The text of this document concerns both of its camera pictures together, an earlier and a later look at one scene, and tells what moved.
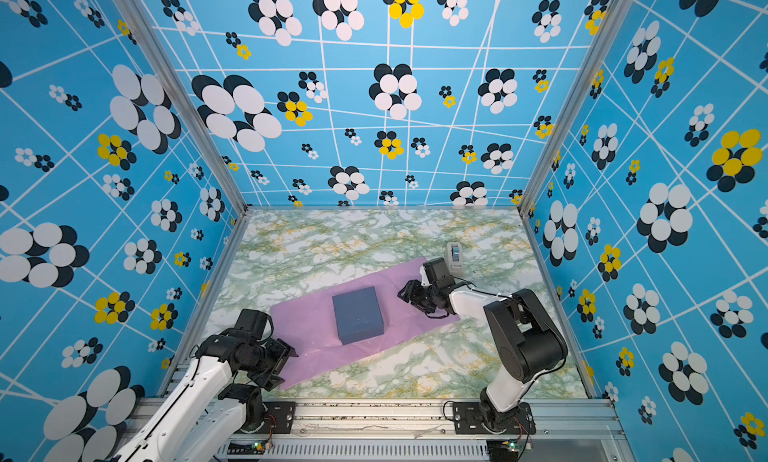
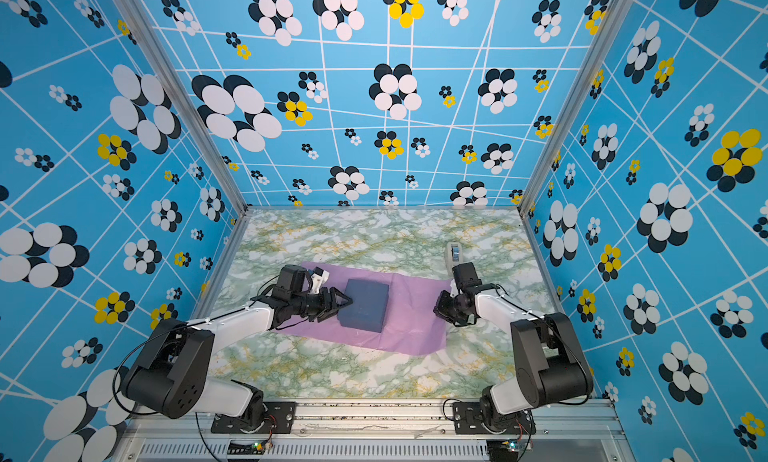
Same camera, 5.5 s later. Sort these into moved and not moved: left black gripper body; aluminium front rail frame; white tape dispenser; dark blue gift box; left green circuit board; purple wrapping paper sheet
Moved: left black gripper body; purple wrapping paper sheet; dark blue gift box
Not moved: left green circuit board; white tape dispenser; aluminium front rail frame
